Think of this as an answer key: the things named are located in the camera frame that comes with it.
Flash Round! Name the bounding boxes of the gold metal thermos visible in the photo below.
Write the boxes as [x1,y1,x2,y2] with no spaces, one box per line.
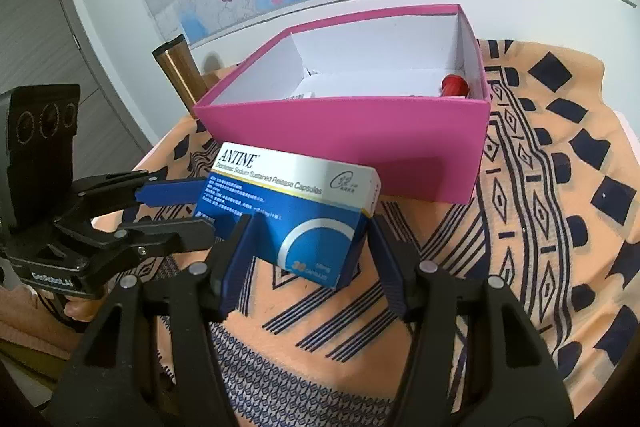
[152,34,221,108]

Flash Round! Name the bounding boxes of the orange patterned tablecloth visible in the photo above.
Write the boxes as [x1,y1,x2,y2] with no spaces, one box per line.
[92,38,640,427]

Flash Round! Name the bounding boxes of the red capped container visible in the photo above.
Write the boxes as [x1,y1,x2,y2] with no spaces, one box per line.
[439,74,471,98]

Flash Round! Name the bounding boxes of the pink cardboard box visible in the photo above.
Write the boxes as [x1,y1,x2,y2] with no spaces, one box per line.
[192,3,492,206]

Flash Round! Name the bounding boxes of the grey door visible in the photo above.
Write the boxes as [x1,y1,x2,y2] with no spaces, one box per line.
[0,0,156,188]

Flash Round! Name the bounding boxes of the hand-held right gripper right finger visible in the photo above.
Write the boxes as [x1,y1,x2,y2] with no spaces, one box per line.
[369,214,576,427]

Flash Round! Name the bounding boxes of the person's left forearm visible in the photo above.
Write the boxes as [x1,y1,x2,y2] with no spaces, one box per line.
[0,287,83,360]

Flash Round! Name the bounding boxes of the person's left hand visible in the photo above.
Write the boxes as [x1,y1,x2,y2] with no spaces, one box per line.
[65,297,103,320]

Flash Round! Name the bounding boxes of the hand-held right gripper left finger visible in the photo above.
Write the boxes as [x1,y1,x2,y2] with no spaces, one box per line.
[60,212,256,427]

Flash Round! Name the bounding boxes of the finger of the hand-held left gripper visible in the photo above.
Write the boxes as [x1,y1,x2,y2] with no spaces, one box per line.
[72,170,211,214]
[55,214,217,264]

